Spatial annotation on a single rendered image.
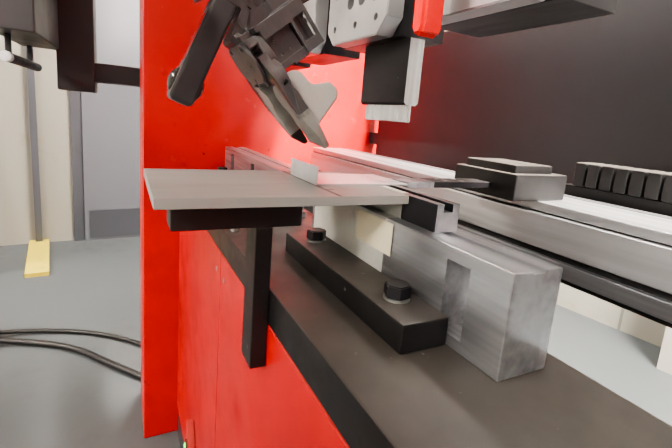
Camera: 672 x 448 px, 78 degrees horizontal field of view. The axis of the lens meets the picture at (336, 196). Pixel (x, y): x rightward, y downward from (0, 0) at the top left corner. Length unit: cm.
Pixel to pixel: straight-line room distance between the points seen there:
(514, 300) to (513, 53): 79
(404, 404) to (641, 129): 69
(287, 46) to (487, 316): 34
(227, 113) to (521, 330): 111
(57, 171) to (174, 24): 249
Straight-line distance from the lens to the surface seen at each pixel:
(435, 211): 44
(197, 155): 133
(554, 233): 65
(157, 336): 150
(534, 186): 65
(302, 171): 52
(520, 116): 105
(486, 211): 72
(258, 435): 63
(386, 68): 54
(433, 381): 38
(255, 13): 49
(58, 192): 370
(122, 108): 361
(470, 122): 115
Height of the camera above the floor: 108
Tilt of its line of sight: 10 degrees down
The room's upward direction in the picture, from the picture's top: 5 degrees clockwise
